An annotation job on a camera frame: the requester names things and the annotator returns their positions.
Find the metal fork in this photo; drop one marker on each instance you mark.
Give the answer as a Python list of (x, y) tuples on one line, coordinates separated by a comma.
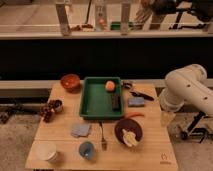
[(103, 140)]

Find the dark red plate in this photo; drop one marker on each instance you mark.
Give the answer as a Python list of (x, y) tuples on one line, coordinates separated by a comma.
[(129, 125)]

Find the black wheeled stand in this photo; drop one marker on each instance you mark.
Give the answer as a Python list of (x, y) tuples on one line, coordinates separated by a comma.
[(204, 131)]

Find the green plastic tray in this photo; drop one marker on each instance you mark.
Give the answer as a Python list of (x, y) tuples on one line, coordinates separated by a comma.
[(99, 104)]

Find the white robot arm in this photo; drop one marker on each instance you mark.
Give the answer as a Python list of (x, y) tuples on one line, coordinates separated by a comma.
[(186, 85)]

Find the blue folded cloth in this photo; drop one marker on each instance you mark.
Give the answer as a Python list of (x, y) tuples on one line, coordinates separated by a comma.
[(80, 130)]

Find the peach fruit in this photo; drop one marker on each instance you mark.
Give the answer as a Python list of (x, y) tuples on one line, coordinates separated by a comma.
[(110, 86)]

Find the orange bowl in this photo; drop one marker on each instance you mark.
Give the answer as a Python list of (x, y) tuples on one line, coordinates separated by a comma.
[(70, 82)]

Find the white paper cup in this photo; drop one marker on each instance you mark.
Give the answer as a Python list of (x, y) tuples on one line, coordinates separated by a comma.
[(46, 151)]

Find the yellow banana toy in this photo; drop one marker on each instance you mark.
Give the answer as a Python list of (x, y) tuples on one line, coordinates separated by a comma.
[(129, 138)]

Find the brown grape bunch toy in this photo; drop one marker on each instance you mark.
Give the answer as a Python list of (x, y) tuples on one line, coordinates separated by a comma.
[(47, 111)]

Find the black handled knife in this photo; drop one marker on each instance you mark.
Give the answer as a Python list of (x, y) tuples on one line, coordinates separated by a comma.
[(139, 94)]

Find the dark small object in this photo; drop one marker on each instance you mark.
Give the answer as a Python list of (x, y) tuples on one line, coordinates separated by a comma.
[(127, 84)]

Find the small metal cup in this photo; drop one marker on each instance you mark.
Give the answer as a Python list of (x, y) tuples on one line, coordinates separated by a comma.
[(57, 106)]

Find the blue small cup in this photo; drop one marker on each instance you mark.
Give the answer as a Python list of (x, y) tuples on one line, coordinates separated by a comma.
[(87, 150)]

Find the orange carrot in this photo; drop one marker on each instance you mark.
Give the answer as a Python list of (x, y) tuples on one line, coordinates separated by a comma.
[(131, 115)]

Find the blue sponge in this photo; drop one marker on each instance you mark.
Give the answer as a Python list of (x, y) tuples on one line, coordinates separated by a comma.
[(136, 102)]

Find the green background box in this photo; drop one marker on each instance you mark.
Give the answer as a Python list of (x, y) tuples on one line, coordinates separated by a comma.
[(115, 25)]

